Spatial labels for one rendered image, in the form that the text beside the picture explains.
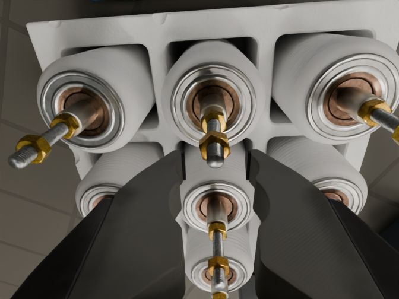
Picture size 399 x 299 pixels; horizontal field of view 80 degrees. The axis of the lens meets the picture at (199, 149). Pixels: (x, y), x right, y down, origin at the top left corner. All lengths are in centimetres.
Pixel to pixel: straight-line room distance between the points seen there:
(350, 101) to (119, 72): 19
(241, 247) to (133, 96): 23
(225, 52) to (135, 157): 17
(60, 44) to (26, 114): 32
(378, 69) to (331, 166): 10
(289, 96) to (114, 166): 20
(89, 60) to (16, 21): 34
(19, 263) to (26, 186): 32
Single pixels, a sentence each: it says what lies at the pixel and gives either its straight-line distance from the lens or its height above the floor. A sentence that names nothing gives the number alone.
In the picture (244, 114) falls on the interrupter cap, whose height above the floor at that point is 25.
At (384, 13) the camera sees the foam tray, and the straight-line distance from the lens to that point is 33.
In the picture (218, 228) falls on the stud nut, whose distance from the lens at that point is 24.
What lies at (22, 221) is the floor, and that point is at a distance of 82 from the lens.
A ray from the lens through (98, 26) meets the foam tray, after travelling 30.
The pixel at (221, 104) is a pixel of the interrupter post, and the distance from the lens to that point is 19.
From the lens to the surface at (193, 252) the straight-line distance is 34.
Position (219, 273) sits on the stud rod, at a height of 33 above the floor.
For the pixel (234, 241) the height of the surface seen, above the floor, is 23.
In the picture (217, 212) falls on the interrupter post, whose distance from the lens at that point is 26.
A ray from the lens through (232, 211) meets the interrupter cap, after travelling 28.
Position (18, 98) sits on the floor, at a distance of 61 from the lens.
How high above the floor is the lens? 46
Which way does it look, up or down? 62 degrees down
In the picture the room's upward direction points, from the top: 176 degrees counter-clockwise
